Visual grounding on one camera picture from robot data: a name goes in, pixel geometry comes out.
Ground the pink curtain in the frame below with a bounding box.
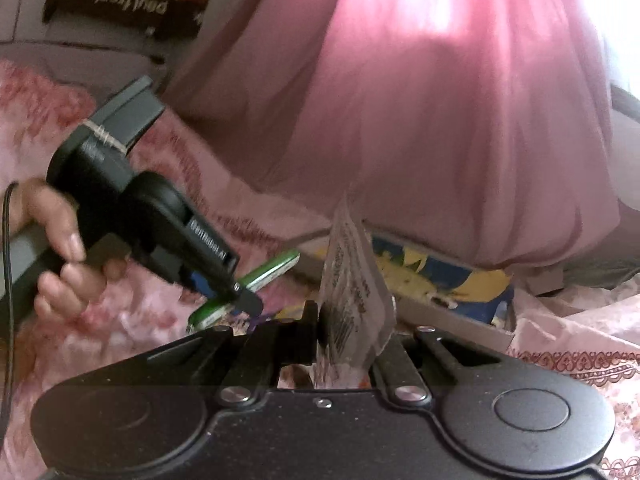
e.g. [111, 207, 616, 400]
[165, 0, 623, 271]

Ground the green snack packet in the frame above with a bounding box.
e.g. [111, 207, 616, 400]
[187, 250, 302, 333]

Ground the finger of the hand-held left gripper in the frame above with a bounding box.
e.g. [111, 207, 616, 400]
[182, 266, 264, 317]

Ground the blue yellow printed tray box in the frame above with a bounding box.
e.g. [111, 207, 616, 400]
[297, 232, 518, 337]

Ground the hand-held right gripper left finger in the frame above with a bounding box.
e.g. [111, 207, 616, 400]
[147, 301, 322, 406]

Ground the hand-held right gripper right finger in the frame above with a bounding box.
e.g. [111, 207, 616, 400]
[369, 325, 503, 407]

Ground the black cable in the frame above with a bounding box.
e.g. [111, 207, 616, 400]
[0, 180, 22, 441]

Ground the paul frank printed bag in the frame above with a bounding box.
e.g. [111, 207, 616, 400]
[42, 0, 223, 41]

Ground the person's left hand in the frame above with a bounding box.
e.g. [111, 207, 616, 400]
[10, 177, 129, 322]

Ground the clear barcode snack packet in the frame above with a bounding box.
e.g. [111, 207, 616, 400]
[316, 192, 397, 388]

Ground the pink floral blanket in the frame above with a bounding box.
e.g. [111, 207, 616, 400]
[0, 57, 640, 480]

